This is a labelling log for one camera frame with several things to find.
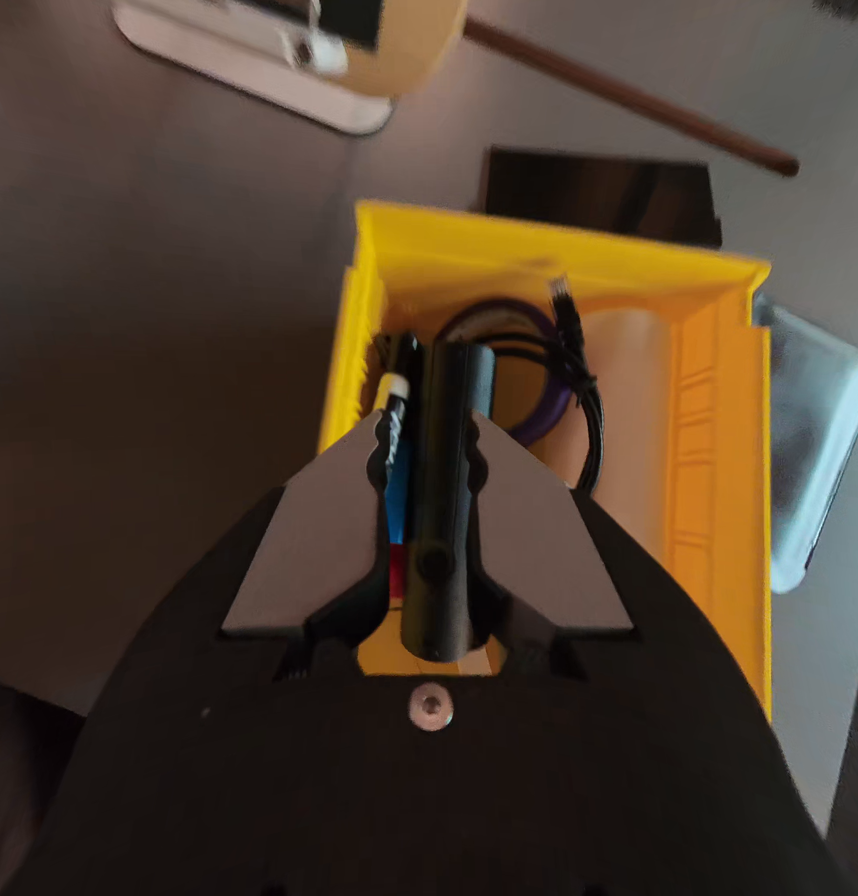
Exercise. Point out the black cylindrical tool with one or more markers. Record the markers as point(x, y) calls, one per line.
point(443, 490)

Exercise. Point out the blue rectangular block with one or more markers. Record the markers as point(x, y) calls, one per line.
point(399, 483)

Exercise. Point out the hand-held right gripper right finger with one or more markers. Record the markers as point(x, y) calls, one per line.
point(541, 553)

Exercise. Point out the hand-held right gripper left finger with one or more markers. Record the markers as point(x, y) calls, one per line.
point(310, 553)

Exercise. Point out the thin brown wooden stick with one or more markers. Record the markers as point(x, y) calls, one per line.
point(632, 98)

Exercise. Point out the red block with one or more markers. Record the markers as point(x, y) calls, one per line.
point(398, 570)

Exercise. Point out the wooden book stand black panel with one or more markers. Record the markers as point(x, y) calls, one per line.
point(415, 49)

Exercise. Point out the glossy rectangular plate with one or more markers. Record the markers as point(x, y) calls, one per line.
point(597, 196)

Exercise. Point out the yellow storage bin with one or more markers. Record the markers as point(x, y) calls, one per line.
point(716, 490)

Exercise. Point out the grey metal plate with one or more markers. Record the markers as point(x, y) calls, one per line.
point(821, 434)

